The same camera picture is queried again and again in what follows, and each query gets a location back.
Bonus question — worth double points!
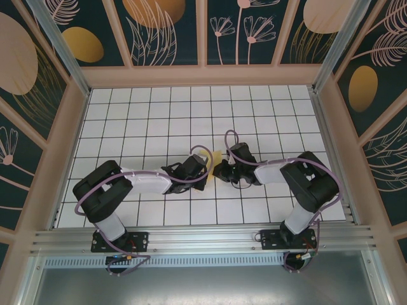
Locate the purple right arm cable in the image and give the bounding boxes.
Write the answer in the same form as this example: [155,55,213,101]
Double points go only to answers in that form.
[224,129,343,275]

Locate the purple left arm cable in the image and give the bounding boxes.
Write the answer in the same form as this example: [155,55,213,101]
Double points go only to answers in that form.
[73,145,213,278]

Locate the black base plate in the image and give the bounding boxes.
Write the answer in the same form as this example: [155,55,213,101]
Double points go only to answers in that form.
[91,231,150,254]
[259,229,319,252]

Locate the aluminium side rail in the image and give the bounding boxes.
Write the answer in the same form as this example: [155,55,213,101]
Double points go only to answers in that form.
[310,87,355,225]

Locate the slotted cable duct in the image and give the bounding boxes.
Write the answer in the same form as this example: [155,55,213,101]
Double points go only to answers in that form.
[44,254,289,268]

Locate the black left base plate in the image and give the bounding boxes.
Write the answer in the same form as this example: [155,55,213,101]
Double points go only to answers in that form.
[91,231,150,254]

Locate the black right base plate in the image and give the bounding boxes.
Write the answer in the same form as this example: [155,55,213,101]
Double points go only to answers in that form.
[259,229,319,252]

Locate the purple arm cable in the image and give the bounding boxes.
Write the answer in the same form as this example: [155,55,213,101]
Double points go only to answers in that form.
[73,145,213,278]
[224,129,343,275]

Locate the yellow cloth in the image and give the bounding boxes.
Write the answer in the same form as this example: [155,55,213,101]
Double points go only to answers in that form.
[197,151,223,193]

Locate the aluminium frame post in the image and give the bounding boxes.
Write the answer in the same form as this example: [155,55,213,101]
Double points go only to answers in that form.
[313,0,373,93]
[27,0,92,96]

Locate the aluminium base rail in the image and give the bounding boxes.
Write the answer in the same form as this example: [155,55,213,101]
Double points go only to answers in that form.
[30,224,381,255]

